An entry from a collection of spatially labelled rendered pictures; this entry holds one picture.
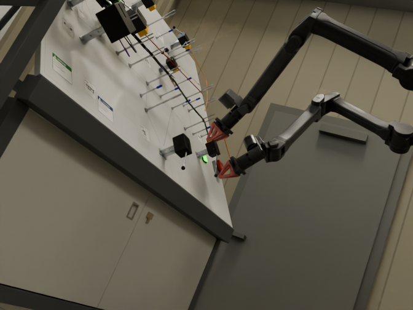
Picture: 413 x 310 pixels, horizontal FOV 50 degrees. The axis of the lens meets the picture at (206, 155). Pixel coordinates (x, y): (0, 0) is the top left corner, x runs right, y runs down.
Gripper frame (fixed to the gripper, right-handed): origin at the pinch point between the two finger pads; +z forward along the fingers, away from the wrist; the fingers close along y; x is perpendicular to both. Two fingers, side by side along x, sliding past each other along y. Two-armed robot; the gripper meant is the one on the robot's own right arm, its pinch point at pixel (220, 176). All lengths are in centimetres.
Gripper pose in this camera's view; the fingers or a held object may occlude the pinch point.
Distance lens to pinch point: 184.0
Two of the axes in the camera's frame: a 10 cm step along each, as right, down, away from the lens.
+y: -3.6, -2.2, -9.1
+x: 4.3, 8.3, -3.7
